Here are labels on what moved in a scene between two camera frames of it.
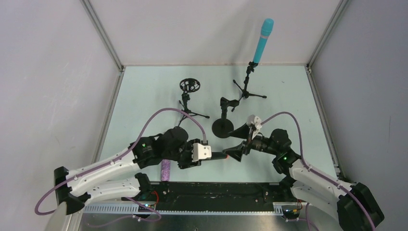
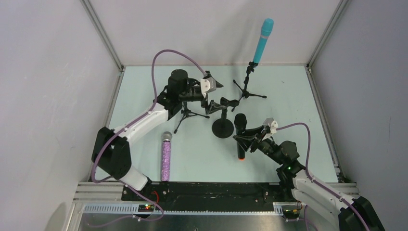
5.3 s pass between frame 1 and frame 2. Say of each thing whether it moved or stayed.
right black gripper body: stayed
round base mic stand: stayed
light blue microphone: stayed
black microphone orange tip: moved
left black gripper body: moved
